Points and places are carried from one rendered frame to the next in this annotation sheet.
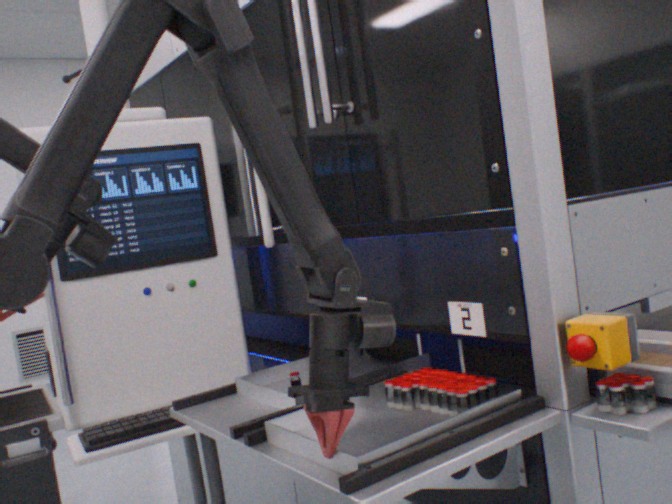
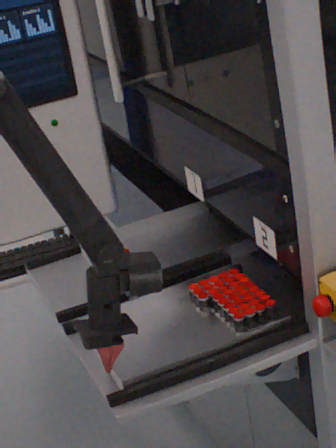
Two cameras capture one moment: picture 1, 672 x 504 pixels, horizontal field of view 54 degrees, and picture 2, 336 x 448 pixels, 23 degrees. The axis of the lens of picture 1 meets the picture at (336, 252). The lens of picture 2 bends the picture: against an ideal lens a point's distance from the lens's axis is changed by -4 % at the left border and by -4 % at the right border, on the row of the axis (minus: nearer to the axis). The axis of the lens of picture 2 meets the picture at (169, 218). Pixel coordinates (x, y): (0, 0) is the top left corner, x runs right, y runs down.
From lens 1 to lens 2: 0.72 m
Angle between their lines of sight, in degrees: 26
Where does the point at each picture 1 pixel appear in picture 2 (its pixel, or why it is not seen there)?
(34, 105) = not seen: outside the picture
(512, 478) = (287, 373)
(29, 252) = not seen: outside the picture
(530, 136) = (296, 114)
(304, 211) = (67, 203)
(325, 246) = (87, 230)
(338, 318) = (105, 280)
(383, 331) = (150, 285)
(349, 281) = (111, 255)
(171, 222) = (30, 68)
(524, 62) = (289, 47)
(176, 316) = not seen: hidden behind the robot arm
